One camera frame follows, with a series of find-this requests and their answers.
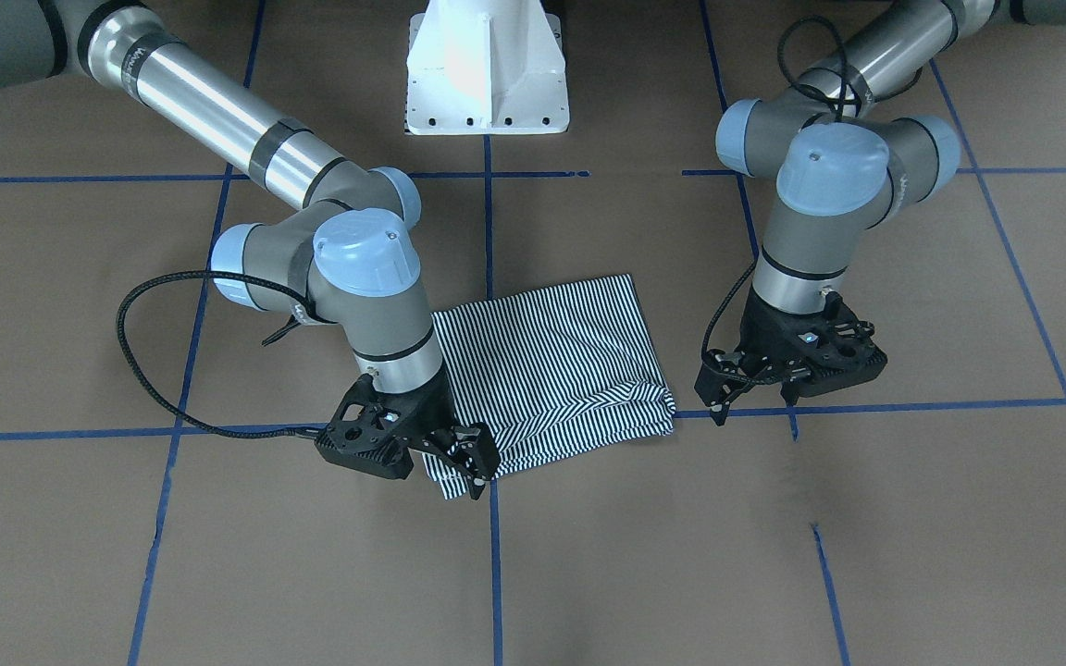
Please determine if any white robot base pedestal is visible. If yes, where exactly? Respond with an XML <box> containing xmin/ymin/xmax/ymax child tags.
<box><xmin>403</xmin><ymin>1</ymin><xmax>571</xmax><ymax>136</ymax></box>

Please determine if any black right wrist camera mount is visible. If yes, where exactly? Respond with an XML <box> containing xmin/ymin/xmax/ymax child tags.
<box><xmin>314</xmin><ymin>374</ymin><xmax>414</xmax><ymax>480</ymax></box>

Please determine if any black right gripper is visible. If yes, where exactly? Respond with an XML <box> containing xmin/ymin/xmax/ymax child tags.
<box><xmin>399</xmin><ymin>366</ymin><xmax>501</xmax><ymax>500</ymax></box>

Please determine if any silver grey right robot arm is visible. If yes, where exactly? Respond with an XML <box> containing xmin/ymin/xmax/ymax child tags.
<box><xmin>0</xmin><ymin>1</ymin><xmax>483</xmax><ymax>509</ymax></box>

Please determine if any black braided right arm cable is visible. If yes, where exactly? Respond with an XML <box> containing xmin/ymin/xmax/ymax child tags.
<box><xmin>116</xmin><ymin>270</ymin><xmax>330</xmax><ymax>440</ymax></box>

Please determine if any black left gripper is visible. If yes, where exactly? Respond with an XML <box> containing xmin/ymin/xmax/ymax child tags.
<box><xmin>694</xmin><ymin>291</ymin><xmax>815</xmax><ymax>427</ymax></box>

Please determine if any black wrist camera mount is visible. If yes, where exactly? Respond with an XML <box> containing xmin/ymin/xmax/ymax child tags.
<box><xmin>778</xmin><ymin>291</ymin><xmax>888</xmax><ymax>406</ymax></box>
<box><xmin>314</xmin><ymin>374</ymin><xmax>414</xmax><ymax>480</ymax></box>

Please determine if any navy white striped polo shirt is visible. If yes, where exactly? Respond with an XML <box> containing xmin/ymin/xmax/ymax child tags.
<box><xmin>433</xmin><ymin>274</ymin><xmax>676</xmax><ymax>476</ymax></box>

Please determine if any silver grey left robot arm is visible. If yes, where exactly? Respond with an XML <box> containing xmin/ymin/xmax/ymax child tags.
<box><xmin>695</xmin><ymin>1</ymin><xmax>1066</xmax><ymax>426</ymax></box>

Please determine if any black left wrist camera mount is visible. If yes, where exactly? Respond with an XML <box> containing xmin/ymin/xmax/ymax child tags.
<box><xmin>778</xmin><ymin>291</ymin><xmax>888</xmax><ymax>406</ymax></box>

